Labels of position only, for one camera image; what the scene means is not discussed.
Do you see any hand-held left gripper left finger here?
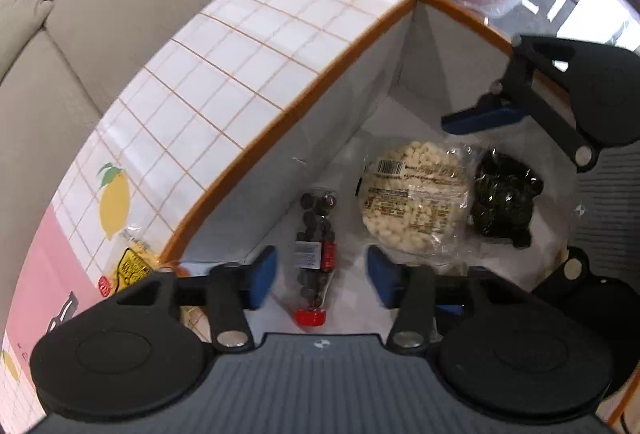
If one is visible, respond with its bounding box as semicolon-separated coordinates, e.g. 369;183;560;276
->
114;246;279;356

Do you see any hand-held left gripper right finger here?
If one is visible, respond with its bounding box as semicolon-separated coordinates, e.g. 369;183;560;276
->
367;246;524;356

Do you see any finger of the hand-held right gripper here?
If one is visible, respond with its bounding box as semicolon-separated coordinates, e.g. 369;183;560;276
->
529;246;594;299
440;32;602;174

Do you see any chocolate ball packet red cap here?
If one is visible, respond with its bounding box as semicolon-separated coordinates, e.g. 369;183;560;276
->
292;186;342;328

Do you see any round rice cracker packet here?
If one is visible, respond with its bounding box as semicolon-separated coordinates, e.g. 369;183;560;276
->
355;139;476;261

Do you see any dark plum packet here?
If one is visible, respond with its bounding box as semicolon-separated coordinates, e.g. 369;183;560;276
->
467;146;546;251

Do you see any yellow waffle packet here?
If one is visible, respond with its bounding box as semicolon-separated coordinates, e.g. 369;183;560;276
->
97;236;212;346

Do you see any fabric storage box lemon print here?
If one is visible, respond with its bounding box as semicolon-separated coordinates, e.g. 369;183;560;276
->
0;0;412;434

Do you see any beige cushion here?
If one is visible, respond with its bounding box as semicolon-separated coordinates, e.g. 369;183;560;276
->
0;0;67;84

